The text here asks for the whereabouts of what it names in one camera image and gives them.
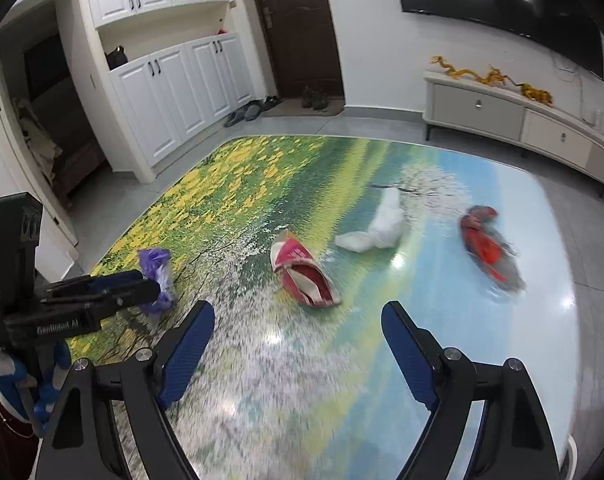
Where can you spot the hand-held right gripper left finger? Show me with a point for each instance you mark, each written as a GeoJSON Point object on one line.
{"type": "Point", "coordinates": [187, 360]}

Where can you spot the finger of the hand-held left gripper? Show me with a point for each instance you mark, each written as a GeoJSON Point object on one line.
{"type": "Point", "coordinates": [132, 295]}
{"type": "Point", "coordinates": [117, 279]}

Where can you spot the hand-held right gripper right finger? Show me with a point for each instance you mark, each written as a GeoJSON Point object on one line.
{"type": "Point", "coordinates": [406, 355]}

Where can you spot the purple plastic wrapper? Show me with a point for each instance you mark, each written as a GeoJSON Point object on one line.
{"type": "Point", "coordinates": [157, 265]}

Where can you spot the person's left forearm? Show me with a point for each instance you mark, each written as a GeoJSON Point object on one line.
{"type": "Point", "coordinates": [2, 450]}

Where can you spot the person's left hand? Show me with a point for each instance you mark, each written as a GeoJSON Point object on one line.
{"type": "Point", "coordinates": [7, 375]}

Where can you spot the dark wooden furniture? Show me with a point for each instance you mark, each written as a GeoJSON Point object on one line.
{"type": "Point", "coordinates": [77, 160]}

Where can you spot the beige cloth pile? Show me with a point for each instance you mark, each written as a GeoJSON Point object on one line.
{"type": "Point", "coordinates": [37, 140]}

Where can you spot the red wrapper in clear plastic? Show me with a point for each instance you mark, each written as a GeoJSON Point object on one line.
{"type": "Point", "coordinates": [481, 245]}

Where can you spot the pink red cardboard box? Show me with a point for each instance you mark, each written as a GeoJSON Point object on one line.
{"type": "Point", "coordinates": [302, 270]}

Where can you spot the white cloth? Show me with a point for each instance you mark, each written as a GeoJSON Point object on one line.
{"type": "Point", "coordinates": [386, 220]}

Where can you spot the white shoe cabinet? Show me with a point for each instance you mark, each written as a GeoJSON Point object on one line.
{"type": "Point", "coordinates": [172, 95]}

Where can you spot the grey slipper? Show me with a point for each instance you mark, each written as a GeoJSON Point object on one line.
{"type": "Point", "coordinates": [234, 118]}
{"type": "Point", "coordinates": [252, 112]}

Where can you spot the black bag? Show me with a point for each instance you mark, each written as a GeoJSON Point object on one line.
{"type": "Point", "coordinates": [116, 59]}

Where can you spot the dark slippers pair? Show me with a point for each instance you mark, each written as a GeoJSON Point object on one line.
{"type": "Point", "coordinates": [270, 102]}

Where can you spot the brown doormat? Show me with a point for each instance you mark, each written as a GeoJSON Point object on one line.
{"type": "Point", "coordinates": [292, 108]}

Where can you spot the white television stand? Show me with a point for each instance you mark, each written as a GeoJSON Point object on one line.
{"type": "Point", "coordinates": [481, 110]}

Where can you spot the brown shoe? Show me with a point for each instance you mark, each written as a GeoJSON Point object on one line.
{"type": "Point", "coordinates": [308, 97]}
{"type": "Point", "coordinates": [320, 100]}

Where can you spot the golden dragon ornament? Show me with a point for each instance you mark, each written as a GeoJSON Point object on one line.
{"type": "Point", "coordinates": [456, 70]}
{"type": "Point", "coordinates": [499, 77]}
{"type": "Point", "coordinates": [536, 94]}

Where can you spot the dark brown entrance door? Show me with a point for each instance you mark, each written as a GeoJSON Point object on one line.
{"type": "Point", "coordinates": [297, 35]}

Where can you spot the wall-mounted black television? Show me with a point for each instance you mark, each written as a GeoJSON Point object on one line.
{"type": "Point", "coordinates": [506, 0]}

